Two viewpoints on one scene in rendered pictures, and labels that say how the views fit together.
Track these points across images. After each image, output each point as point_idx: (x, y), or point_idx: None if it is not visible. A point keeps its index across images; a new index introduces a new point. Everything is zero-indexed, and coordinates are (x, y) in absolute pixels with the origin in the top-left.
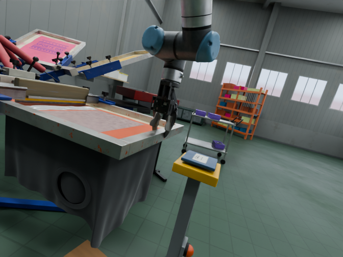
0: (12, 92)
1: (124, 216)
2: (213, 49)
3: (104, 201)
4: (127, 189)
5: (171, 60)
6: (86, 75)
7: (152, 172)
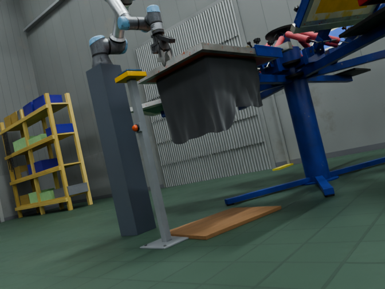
0: None
1: (194, 136)
2: (118, 25)
3: (166, 112)
4: (183, 110)
5: (149, 24)
6: (296, 24)
7: (212, 101)
